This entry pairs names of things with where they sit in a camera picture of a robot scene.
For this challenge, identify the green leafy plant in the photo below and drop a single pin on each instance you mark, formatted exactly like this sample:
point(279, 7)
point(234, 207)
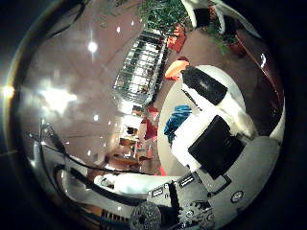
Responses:
point(163, 12)

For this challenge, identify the blue striped cloth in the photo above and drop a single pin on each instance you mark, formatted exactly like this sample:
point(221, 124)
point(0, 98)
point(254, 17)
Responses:
point(176, 121)

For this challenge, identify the large grid window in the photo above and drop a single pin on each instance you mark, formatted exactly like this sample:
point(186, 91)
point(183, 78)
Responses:
point(142, 68)

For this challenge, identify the red seat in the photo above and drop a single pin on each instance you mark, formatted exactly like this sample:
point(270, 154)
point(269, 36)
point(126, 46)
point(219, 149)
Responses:
point(150, 126)

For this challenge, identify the orange sofa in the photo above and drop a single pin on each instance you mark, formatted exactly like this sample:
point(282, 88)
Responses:
point(176, 40)

